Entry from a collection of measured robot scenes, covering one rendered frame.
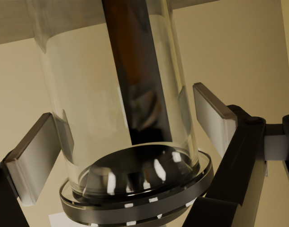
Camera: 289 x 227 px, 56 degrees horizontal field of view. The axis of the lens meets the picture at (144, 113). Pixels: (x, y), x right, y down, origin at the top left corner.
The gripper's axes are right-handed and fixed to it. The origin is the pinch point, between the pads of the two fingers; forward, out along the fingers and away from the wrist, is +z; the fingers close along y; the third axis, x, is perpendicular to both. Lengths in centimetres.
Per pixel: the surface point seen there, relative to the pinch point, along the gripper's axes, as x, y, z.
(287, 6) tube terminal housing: 3.5, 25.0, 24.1
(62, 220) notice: -45, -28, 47
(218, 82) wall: -15, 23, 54
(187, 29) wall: 0, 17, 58
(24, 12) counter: 10.4, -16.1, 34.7
